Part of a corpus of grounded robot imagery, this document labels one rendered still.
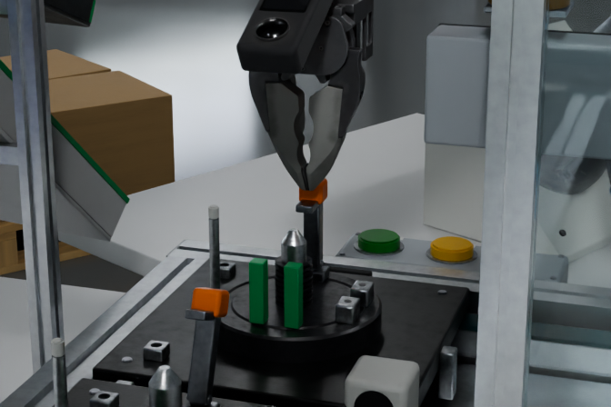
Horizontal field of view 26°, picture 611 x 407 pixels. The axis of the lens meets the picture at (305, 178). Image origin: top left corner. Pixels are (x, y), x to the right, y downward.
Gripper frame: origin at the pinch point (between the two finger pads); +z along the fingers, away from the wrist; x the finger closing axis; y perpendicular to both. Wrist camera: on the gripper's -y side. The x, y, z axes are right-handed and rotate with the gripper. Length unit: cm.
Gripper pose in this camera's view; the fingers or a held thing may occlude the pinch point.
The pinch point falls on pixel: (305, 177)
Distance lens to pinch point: 105.1
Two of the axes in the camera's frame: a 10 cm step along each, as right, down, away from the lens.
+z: 0.0, 9.5, 3.1
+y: 3.0, -2.9, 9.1
